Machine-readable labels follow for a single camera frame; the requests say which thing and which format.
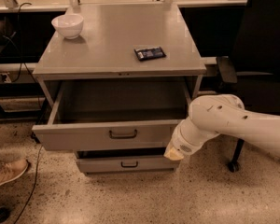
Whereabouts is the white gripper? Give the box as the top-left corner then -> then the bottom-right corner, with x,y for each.
163,118 -> 218,161

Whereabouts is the grey top drawer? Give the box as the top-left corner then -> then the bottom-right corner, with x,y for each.
33,77 -> 189,151

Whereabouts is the grey drawer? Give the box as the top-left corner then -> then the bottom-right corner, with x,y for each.
33,77 -> 189,151
76,147 -> 180,175

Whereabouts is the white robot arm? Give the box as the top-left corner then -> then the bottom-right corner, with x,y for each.
164,94 -> 280,161

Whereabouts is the grey bottom drawer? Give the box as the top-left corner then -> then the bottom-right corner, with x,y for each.
76,147 -> 180,175

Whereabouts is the grey drawer cabinet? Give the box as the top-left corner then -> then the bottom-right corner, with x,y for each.
32,2 -> 207,176

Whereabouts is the dark blue snack packet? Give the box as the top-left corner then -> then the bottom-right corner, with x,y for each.
134,47 -> 166,62

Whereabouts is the black office chair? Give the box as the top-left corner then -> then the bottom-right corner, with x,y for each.
216,0 -> 280,173

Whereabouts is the tan shoe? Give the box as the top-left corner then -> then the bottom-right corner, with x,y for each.
0,159 -> 29,187

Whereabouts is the white bowl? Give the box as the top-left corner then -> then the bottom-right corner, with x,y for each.
51,14 -> 84,39

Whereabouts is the black caster wheel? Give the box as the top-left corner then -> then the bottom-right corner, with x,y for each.
0,207 -> 10,223

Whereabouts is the black top drawer handle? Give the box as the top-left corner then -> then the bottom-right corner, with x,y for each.
109,129 -> 138,139

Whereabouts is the black floor cable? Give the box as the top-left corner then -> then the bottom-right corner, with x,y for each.
12,144 -> 43,224

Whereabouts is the black hanging cable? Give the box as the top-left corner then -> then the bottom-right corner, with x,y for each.
3,2 -> 45,110

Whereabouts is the wall power outlet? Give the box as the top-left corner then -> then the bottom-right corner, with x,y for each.
0,73 -> 11,83

